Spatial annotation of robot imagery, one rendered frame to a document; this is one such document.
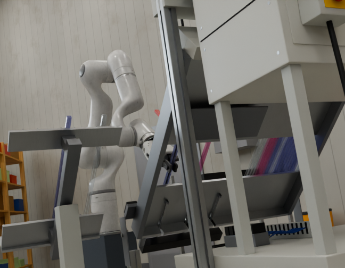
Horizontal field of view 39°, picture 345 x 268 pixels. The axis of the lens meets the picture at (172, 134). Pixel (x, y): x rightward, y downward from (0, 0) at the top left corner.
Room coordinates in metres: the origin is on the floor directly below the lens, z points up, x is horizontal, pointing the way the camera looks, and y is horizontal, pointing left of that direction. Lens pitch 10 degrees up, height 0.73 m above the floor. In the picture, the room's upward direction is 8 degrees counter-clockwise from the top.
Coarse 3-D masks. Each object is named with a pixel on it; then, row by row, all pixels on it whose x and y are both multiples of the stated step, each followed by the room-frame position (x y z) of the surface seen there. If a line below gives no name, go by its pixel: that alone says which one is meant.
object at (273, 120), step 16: (192, 64) 1.38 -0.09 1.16; (192, 80) 1.42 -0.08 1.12; (192, 96) 1.46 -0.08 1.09; (192, 112) 1.46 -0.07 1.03; (208, 112) 1.49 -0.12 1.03; (240, 112) 1.54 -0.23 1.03; (256, 112) 1.58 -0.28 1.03; (272, 112) 1.66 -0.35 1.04; (288, 112) 1.70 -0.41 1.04; (320, 112) 1.77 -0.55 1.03; (208, 128) 1.53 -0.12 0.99; (240, 128) 1.60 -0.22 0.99; (256, 128) 1.63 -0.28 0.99; (272, 128) 1.72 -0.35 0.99; (288, 128) 1.76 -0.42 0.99
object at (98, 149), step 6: (102, 114) 1.46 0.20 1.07; (102, 120) 1.46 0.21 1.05; (102, 126) 1.48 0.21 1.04; (96, 150) 1.54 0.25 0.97; (96, 156) 1.55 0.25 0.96; (96, 162) 1.57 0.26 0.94; (96, 168) 1.59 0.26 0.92; (90, 180) 1.62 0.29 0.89; (90, 186) 1.63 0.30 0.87; (90, 192) 1.66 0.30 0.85; (90, 198) 1.68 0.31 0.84; (84, 210) 1.72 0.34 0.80
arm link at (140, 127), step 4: (136, 120) 1.86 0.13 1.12; (140, 120) 1.86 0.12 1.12; (132, 124) 1.86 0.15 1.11; (136, 124) 1.84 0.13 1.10; (140, 124) 1.83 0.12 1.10; (144, 124) 1.84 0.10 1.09; (148, 124) 1.86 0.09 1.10; (136, 128) 1.81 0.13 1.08; (140, 128) 1.81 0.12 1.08; (144, 128) 1.81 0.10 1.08; (148, 128) 1.81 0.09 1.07; (136, 132) 1.80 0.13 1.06; (140, 132) 1.80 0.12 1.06; (144, 132) 1.79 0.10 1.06; (148, 132) 1.79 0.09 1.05; (136, 136) 1.80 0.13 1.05; (140, 136) 1.79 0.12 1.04; (136, 140) 1.81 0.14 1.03; (136, 144) 1.82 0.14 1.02
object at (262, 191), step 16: (256, 176) 1.88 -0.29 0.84; (272, 176) 1.92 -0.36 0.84; (288, 176) 1.96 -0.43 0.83; (160, 192) 1.71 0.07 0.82; (176, 192) 1.74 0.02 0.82; (208, 192) 1.82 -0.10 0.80; (224, 192) 1.86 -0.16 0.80; (256, 192) 1.95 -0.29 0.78; (272, 192) 1.99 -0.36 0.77; (288, 192) 2.04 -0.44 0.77; (160, 208) 1.77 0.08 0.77; (176, 208) 1.81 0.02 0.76; (208, 208) 1.89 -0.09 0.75; (224, 208) 1.93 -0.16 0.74; (256, 208) 2.02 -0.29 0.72
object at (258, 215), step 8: (272, 208) 2.07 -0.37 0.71; (280, 208) 2.08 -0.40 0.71; (224, 216) 1.96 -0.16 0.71; (256, 216) 2.01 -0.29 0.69; (264, 216) 2.02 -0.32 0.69; (272, 216) 2.04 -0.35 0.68; (168, 224) 1.84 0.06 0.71; (176, 224) 1.86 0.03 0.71; (184, 224) 1.87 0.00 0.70; (216, 224) 1.91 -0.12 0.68; (224, 224) 1.93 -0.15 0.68; (144, 232) 1.78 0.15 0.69; (152, 232) 1.79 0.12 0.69; (160, 232) 1.80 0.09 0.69; (168, 232) 1.82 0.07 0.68; (176, 232) 1.84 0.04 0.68
